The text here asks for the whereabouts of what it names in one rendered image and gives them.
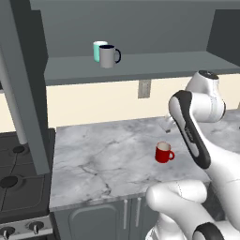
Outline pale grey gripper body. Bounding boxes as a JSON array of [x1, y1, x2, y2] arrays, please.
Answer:
[[157, 113, 176, 133]]

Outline red mug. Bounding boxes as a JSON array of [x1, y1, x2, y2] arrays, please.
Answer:
[[155, 141, 176, 164]]

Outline grey base cabinet door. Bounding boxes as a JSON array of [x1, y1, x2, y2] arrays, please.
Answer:
[[129, 195, 159, 240], [53, 198, 130, 240]]

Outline teal mug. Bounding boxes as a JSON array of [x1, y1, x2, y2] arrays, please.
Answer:
[[92, 40, 109, 63]]

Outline black gas stove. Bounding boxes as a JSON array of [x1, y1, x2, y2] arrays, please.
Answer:
[[0, 127, 57, 240]]

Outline black stove knob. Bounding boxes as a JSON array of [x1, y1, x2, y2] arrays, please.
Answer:
[[27, 220, 46, 235], [0, 226, 16, 240]]

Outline grey wall outlet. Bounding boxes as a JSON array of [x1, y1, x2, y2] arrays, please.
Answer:
[[137, 79, 152, 100]]

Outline silver cabinet handle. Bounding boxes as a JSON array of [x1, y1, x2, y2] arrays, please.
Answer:
[[135, 197, 143, 229], [123, 199, 129, 231]]

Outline grey mug with black handle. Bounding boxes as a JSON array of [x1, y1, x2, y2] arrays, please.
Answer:
[[98, 44, 122, 69]]

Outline grey open wall cabinet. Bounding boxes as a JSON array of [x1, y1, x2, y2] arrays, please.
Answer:
[[28, 0, 240, 87]]

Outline pale cabinet door handle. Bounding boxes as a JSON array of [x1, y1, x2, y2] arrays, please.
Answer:
[[0, 46, 29, 146]]

